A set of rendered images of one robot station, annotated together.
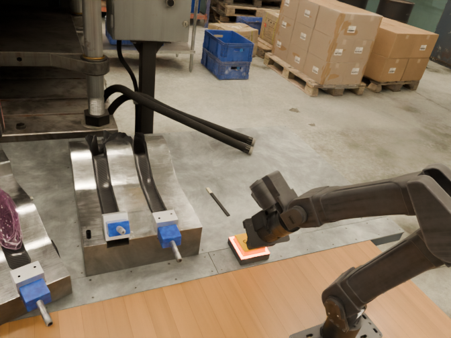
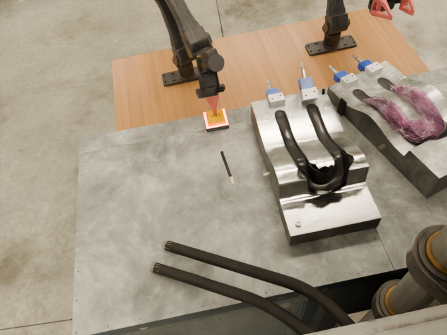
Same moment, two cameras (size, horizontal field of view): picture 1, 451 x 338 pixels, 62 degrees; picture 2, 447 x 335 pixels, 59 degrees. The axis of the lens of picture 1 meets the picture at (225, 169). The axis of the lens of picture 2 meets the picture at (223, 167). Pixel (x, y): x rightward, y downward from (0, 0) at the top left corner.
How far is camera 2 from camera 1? 1.67 m
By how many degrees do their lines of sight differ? 91
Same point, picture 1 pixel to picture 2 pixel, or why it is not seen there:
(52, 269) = (338, 90)
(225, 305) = (240, 91)
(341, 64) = not seen: outside the picture
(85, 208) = (332, 117)
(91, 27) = not seen: hidden behind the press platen
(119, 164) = (316, 149)
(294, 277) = (192, 105)
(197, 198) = (244, 171)
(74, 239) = not seen: hidden behind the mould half
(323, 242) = (156, 128)
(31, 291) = (343, 74)
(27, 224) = (365, 107)
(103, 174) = (328, 145)
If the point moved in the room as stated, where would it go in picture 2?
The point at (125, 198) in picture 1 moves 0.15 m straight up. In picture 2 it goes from (306, 126) to (310, 92)
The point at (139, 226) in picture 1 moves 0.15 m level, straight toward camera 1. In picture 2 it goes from (293, 102) to (290, 71)
